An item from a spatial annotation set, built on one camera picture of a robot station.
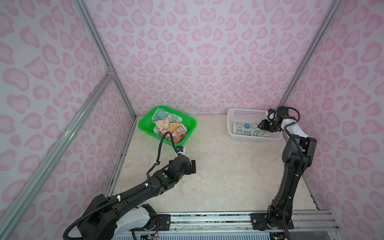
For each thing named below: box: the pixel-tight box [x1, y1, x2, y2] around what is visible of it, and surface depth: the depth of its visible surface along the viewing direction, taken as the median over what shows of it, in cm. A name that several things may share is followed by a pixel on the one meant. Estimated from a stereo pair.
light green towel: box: [152, 108, 183, 123], surface depth 114 cm
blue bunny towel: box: [233, 122, 272, 137], surface depth 109 cm
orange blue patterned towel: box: [153, 118, 188, 143], surface depth 103 cm
